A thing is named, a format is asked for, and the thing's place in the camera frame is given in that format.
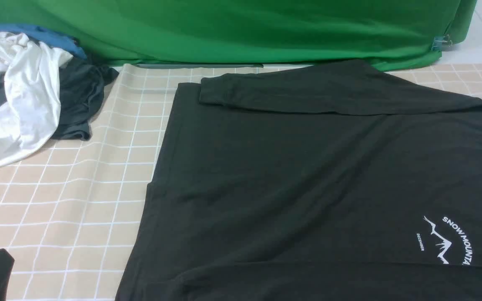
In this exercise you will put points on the metal binder clip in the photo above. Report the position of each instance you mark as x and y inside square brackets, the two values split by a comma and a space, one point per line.
[442, 43]

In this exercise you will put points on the dark gray long-sleeve top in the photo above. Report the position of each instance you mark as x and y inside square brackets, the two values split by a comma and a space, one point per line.
[334, 182]

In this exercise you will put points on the dark gray crumpled garment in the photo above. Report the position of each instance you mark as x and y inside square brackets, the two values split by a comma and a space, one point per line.
[82, 92]

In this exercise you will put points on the white crumpled garment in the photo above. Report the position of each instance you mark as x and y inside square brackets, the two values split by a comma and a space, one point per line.
[31, 113]

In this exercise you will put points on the green backdrop cloth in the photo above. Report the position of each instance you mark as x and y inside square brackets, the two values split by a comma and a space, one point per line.
[389, 34]

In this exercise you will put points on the blue crumpled garment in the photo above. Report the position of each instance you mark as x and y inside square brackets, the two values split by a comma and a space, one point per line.
[48, 36]

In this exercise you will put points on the beige grid tablecloth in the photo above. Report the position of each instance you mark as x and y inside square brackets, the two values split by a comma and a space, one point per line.
[70, 213]

